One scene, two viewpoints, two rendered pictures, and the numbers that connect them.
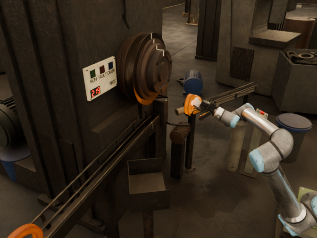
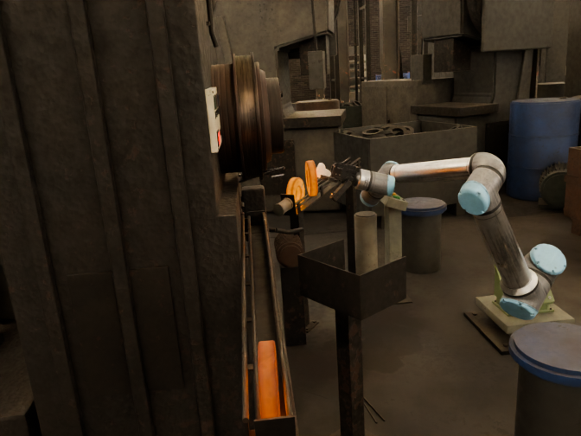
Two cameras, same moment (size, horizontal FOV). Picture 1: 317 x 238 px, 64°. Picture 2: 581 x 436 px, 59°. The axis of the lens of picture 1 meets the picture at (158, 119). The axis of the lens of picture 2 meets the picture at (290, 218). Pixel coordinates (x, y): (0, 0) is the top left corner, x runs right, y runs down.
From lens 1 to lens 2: 1.05 m
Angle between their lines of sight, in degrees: 31
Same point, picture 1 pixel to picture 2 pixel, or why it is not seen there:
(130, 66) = (250, 98)
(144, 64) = (264, 95)
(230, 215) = (424, 353)
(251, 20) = not seen: hidden behind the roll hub
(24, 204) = not seen: outside the picture
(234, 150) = (370, 264)
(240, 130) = (373, 222)
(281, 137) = (489, 157)
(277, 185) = (505, 230)
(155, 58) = (276, 86)
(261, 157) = (482, 185)
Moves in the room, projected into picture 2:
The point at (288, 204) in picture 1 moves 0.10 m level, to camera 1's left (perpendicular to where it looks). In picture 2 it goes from (519, 261) to (502, 267)
